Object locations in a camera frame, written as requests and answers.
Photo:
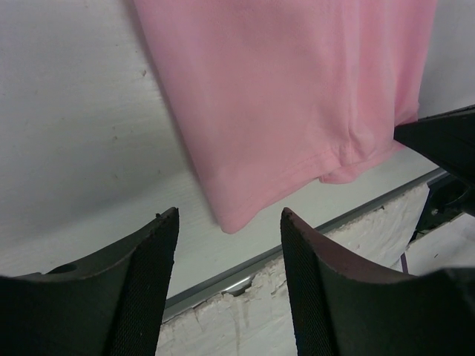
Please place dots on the pink t shirt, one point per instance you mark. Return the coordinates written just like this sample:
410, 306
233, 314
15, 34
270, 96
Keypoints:
271, 95

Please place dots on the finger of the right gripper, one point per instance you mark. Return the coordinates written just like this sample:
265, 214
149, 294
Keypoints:
446, 139

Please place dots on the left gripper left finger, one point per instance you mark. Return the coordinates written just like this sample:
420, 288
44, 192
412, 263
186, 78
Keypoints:
110, 302

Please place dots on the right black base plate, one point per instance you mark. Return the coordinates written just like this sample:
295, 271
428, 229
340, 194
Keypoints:
447, 199

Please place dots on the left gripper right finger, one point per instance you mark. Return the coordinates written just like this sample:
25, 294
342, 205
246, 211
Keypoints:
344, 304

